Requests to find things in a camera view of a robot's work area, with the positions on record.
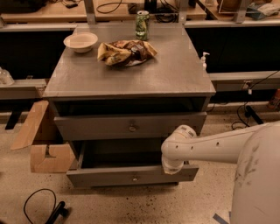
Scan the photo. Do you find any crumpled chip bag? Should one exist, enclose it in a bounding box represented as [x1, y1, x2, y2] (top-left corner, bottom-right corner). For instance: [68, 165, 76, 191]
[97, 40, 158, 67]

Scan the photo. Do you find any white bowl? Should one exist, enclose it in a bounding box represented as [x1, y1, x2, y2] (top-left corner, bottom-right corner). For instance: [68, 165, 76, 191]
[63, 32, 98, 53]

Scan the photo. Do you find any black cable on desk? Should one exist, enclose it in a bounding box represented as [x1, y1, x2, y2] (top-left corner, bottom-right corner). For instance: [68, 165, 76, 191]
[95, 0, 124, 15]

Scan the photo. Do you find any green soda can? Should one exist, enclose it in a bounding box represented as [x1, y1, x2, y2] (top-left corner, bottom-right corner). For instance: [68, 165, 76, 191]
[136, 10, 150, 40]

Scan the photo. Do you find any grey top drawer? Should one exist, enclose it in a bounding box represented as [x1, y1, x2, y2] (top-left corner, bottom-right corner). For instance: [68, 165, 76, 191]
[54, 112, 207, 141]

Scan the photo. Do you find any black chair base leg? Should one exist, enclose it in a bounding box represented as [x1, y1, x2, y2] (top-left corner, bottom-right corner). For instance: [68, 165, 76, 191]
[45, 201, 69, 224]

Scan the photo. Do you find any orange bottle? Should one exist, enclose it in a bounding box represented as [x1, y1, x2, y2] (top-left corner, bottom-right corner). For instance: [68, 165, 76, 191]
[268, 89, 280, 110]

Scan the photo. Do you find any black floor cable loop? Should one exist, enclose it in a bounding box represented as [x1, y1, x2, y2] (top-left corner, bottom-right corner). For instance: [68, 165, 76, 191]
[23, 188, 58, 224]

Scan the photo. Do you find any clear plastic container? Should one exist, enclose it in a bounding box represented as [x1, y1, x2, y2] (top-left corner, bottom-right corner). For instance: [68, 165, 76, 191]
[0, 67, 15, 86]

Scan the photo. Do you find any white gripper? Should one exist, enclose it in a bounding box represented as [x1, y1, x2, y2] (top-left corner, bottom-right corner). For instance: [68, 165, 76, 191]
[162, 157, 184, 175]

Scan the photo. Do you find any grey drawer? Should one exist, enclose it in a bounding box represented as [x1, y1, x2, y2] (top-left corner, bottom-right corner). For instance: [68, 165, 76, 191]
[54, 112, 207, 141]
[66, 138, 199, 187]

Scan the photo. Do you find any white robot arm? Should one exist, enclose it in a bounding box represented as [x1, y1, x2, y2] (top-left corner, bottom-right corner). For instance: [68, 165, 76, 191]
[161, 122, 280, 224]

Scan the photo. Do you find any cardboard box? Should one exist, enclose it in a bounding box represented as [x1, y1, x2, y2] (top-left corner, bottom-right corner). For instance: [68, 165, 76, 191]
[10, 100, 77, 173]

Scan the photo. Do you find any black cable bundle right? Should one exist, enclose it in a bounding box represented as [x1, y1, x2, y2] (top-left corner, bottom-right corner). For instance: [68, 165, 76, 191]
[230, 70, 280, 131]

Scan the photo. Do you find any white pump bottle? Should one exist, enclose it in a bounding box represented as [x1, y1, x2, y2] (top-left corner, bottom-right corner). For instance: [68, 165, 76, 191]
[200, 52, 210, 71]

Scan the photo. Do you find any grey drawer cabinet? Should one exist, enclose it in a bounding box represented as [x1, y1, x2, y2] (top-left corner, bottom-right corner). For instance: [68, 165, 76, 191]
[42, 22, 217, 187]

